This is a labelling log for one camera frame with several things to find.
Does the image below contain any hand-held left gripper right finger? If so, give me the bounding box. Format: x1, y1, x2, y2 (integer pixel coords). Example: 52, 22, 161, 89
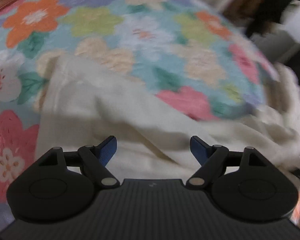
185, 135, 267, 189

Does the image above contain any cream white fleece garment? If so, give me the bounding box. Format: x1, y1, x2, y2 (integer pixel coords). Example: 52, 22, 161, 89
35, 55, 300, 180

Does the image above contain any hanging black garment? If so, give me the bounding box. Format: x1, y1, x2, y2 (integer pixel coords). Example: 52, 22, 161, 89
245, 0, 300, 38

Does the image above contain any hanging brown garment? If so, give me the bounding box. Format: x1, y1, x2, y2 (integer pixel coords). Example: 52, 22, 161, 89
221, 0, 265, 20

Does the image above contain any floral quilt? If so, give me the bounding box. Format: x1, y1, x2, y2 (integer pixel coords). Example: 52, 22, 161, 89
0, 0, 282, 230

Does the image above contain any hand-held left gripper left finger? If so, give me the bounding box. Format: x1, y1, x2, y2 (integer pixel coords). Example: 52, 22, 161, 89
37, 135, 120, 189

